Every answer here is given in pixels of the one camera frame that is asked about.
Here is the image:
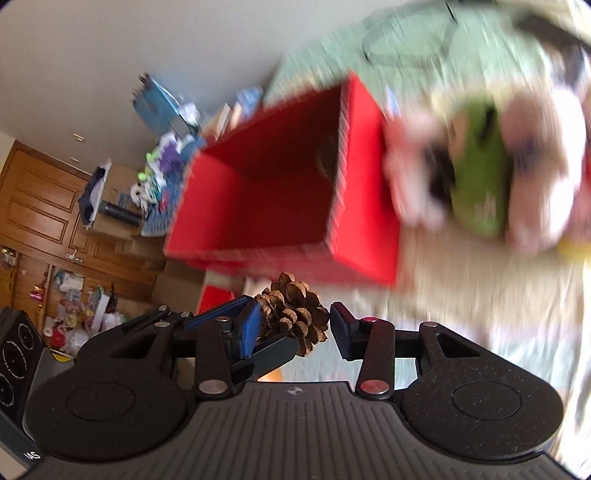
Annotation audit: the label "brown pine cone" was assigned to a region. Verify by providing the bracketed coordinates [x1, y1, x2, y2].
[254, 272, 329, 357]

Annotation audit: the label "cardboard boxes pile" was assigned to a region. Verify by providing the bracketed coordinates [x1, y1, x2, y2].
[70, 163, 204, 312]

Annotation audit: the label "large red cardboard box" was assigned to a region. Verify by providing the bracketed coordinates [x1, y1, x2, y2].
[164, 76, 400, 286]

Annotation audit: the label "black cylinder bottle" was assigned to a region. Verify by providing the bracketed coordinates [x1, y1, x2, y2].
[98, 201, 142, 227]

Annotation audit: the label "green white frog toys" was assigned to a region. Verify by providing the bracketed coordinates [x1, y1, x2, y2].
[129, 131, 185, 218]

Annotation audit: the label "wooden door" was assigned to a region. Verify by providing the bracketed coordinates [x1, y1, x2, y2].
[1, 141, 155, 329]

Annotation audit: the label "pink plush toy left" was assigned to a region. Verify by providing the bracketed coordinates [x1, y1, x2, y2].
[383, 108, 447, 231]

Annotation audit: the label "green plush toy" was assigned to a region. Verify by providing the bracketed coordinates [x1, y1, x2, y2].
[448, 98, 513, 239]

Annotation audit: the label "blue gift bag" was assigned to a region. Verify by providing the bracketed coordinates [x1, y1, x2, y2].
[132, 73, 187, 137]

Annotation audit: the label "pink plush with blue bow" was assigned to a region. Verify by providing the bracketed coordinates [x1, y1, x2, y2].
[500, 85, 587, 254]

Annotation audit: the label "black power cable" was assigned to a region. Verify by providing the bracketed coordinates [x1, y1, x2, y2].
[359, 0, 459, 70]

